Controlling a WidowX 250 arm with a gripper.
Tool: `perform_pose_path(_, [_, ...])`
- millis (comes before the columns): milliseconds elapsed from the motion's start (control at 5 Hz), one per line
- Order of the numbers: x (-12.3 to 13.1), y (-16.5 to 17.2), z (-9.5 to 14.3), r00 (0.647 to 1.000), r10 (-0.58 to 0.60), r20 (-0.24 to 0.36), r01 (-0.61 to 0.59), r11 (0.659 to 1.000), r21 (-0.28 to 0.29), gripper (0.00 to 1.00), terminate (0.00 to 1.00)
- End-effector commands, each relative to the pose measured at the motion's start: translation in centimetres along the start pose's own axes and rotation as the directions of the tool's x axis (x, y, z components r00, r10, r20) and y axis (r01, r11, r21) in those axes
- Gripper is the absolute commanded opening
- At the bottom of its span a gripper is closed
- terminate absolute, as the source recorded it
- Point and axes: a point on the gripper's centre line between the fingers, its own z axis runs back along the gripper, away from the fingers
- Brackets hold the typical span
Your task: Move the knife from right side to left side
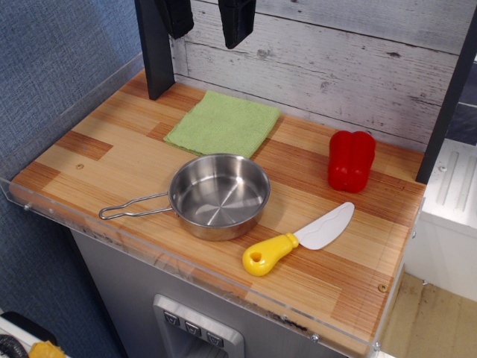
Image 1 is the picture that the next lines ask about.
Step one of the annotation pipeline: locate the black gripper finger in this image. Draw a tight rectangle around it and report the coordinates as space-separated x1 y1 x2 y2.
162 0 194 39
218 0 256 49

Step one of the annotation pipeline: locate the yellow handled toy knife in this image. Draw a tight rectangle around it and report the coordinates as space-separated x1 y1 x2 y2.
242 202 355 277

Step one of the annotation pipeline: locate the green folded cloth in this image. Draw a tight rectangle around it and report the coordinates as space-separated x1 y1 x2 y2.
164 90 281 158

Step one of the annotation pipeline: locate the red toy bell pepper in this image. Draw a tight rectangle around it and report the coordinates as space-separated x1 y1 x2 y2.
328 131 376 193

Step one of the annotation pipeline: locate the clear acrylic table guard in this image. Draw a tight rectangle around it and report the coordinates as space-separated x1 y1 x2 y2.
0 51 426 358

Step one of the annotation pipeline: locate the grey toy fridge cabinet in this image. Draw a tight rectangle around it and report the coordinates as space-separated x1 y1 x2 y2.
73 232 340 357

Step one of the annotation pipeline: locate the white toy sink unit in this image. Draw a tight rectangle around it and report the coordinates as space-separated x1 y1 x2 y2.
403 139 476 301

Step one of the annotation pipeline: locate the silver dispenser button panel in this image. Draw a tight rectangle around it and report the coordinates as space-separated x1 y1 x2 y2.
153 294 245 357

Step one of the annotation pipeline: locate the yellow black object bottom left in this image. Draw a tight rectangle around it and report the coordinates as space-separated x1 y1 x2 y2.
1 312 68 357

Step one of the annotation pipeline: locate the dark left upright post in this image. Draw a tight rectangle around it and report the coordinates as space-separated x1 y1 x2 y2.
135 0 175 100

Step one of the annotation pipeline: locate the dark upright post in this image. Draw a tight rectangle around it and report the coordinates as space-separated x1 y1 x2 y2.
415 10 476 184
135 0 175 100

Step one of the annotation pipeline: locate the steel pan with wire handle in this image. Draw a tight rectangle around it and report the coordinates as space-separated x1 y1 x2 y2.
98 154 271 241

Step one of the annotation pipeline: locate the dark right upright post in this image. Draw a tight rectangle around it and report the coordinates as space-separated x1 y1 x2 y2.
415 10 476 184

